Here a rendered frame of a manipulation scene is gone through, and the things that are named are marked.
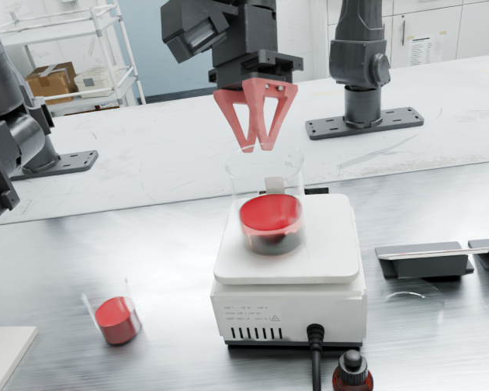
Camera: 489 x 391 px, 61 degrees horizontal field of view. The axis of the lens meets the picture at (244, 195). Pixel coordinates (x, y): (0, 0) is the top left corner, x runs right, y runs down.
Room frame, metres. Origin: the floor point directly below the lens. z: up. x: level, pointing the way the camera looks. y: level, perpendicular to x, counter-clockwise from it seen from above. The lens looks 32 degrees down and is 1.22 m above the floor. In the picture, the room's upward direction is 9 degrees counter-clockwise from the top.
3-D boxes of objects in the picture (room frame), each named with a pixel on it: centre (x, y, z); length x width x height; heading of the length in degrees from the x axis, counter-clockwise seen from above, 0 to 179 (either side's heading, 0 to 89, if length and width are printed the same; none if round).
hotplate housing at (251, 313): (0.33, -0.04, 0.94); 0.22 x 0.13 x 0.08; 168
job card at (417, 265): (0.32, -0.18, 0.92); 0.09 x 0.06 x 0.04; 82
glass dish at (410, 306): (0.26, -0.13, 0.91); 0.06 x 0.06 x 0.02
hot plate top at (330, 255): (0.30, -0.03, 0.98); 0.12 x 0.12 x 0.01; 78
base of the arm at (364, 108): (0.69, -0.23, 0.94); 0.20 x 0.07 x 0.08; 86
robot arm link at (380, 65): (0.68, -0.23, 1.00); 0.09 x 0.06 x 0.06; 41
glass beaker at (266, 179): (0.29, -0.02, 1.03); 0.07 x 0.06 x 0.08; 25
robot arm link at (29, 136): (0.45, 0.25, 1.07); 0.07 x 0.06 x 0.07; 169
